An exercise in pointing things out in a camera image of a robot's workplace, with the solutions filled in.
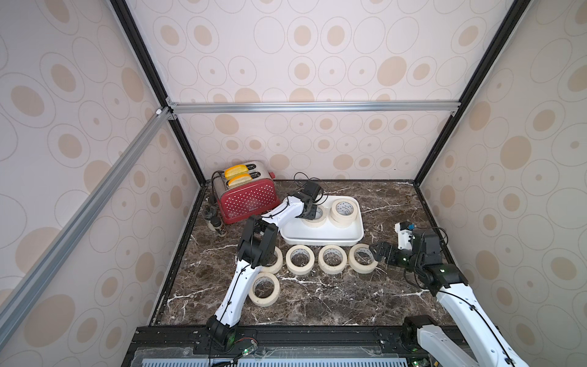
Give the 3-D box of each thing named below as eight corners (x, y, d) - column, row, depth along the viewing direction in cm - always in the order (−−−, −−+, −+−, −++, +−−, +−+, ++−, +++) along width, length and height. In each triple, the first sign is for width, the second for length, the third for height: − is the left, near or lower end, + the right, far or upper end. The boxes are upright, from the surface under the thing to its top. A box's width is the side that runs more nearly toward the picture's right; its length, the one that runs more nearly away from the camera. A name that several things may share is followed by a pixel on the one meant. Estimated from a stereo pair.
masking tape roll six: (319, 274, 90) (319, 270, 88) (317, 249, 97) (318, 245, 95) (347, 274, 90) (349, 270, 88) (344, 249, 97) (345, 245, 95)
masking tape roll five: (285, 274, 90) (285, 271, 88) (286, 248, 98) (286, 244, 95) (314, 274, 90) (315, 271, 88) (313, 248, 98) (314, 244, 95)
